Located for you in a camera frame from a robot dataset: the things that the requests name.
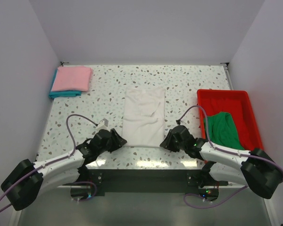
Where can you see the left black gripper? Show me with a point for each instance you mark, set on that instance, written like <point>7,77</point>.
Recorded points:
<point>117,141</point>

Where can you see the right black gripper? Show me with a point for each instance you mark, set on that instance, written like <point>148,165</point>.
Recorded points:
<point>167,142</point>

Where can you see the white t shirt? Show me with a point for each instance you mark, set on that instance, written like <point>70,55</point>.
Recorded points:
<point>144,117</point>

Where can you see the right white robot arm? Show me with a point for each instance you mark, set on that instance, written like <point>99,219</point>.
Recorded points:
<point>253,169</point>

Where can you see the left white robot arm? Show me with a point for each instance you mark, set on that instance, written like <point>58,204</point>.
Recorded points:
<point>29,179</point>

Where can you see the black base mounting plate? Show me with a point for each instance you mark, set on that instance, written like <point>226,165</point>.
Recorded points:
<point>159,181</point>

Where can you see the green t shirt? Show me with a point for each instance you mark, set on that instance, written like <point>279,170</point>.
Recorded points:
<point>222,130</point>

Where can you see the folded pink t shirt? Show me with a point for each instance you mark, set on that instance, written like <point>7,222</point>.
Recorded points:
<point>74,78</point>

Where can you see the red plastic bin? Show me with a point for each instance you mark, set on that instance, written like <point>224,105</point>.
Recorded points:
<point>238,104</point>

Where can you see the folded teal t shirt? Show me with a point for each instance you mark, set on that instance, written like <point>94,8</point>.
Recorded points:
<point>68,93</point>

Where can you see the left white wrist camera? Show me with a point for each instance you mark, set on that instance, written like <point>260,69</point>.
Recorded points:
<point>103,124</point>

